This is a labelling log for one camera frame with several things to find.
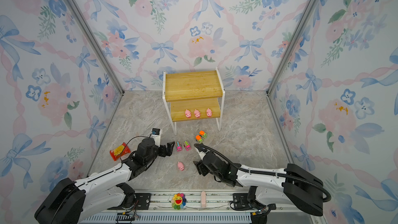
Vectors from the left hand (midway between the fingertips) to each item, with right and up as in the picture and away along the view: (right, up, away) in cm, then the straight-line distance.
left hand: (168, 140), depth 86 cm
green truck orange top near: (+17, -1, +7) cm, 18 cm away
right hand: (+17, -9, -4) cm, 19 cm away
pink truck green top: (+10, -4, +4) cm, 12 cm away
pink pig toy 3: (+11, +15, -1) cm, 19 cm away
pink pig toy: (+23, +15, 0) cm, 27 cm away
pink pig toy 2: (+16, +15, 0) cm, 22 cm away
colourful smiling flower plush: (+8, -26, -12) cm, 30 cm away
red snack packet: (-28, -7, +1) cm, 28 cm away
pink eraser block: (+19, -25, -13) cm, 34 cm away
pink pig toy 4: (+8, -13, -2) cm, 16 cm away
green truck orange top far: (+20, +2, +9) cm, 22 cm away
